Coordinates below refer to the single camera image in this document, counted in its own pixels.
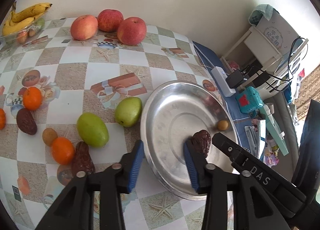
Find pale pink apple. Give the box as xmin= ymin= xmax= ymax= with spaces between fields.
xmin=70 ymin=15 xmax=98 ymax=41

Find mandarin orange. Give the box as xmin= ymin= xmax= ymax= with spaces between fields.
xmin=51 ymin=137 xmax=75 ymax=165
xmin=23 ymin=87 xmax=42 ymax=111

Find white shelf unit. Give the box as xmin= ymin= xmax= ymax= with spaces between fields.
xmin=220 ymin=4 xmax=309 ymax=100

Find checkered patterned tablecloth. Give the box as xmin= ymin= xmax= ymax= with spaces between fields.
xmin=0 ymin=17 xmax=263 ymax=230

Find dried red date large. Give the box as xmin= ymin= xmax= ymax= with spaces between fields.
xmin=191 ymin=130 xmax=212 ymax=157

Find clear fruit bag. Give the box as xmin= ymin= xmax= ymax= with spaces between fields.
xmin=1 ymin=17 xmax=45 ymax=46

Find white phone stand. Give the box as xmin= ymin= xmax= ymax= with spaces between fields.
xmin=245 ymin=126 xmax=260 ymax=158

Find black charger plug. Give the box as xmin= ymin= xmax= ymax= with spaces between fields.
xmin=226 ymin=69 xmax=247 ymax=89

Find white power strip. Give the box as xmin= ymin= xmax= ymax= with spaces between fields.
xmin=211 ymin=66 xmax=236 ymax=97

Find small mandarin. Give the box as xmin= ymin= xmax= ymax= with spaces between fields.
xmin=0 ymin=108 xmax=6 ymax=130

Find red apple right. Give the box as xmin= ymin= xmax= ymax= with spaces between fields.
xmin=117 ymin=17 xmax=147 ymax=45

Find green jujube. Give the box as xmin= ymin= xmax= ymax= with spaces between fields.
xmin=115 ymin=97 xmax=143 ymax=127
xmin=76 ymin=112 xmax=109 ymax=148

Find red apple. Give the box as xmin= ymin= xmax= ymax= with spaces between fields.
xmin=97 ymin=9 xmax=124 ymax=32
xmin=117 ymin=17 xmax=147 ymax=45

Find smartphone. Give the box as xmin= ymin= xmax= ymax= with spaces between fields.
xmin=258 ymin=119 xmax=266 ymax=158

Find brown longan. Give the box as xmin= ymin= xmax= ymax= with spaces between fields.
xmin=216 ymin=119 xmax=229 ymax=131
xmin=42 ymin=128 xmax=58 ymax=147

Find yellow banana bunch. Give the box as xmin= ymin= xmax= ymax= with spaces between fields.
xmin=2 ymin=2 xmax=52 ymax=36

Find black charger cables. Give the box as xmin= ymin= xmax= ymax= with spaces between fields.
xmin=240 ymin=36 xmax=309 ymax=88

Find large steel basin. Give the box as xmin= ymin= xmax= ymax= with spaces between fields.
xmin=140 ymin=81 xmax=239 ymax=201

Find teal toy box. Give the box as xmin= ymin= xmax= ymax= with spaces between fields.
xmin=235 ymin=86 xmax=264 ymax=114

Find red apple middle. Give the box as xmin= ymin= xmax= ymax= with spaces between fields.
xmin=97 ymin=9 xmax=124 ymax=32

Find mint green toy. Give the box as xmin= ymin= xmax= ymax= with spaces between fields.
xmin=259 ymin=105 xmax=289 ymax=156

